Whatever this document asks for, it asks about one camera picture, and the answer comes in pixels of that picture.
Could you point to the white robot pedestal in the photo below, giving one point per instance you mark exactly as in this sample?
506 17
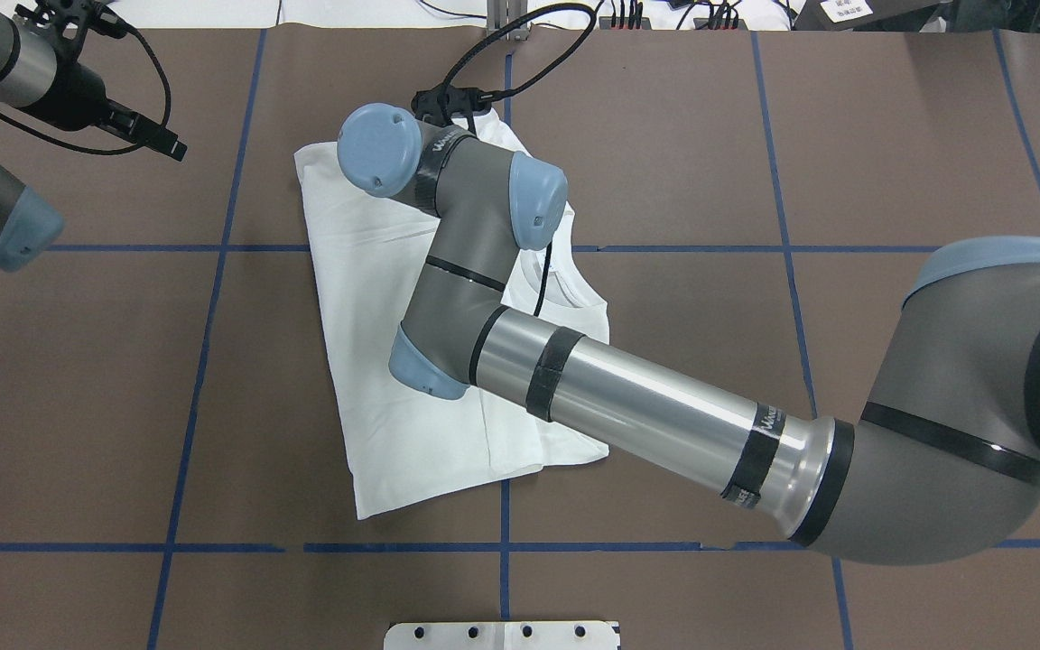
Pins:
530 634

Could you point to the white printed t-shirt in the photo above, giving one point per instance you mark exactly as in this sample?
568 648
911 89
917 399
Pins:
404 445

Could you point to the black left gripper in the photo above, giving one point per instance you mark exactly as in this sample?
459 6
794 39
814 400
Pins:
79 94

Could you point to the black orange adapter box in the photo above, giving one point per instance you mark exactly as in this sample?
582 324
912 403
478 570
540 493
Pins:
628 16

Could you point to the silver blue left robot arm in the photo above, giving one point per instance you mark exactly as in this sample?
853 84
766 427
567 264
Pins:
28 223

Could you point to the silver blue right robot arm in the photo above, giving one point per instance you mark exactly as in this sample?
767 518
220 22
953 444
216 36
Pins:
943 462

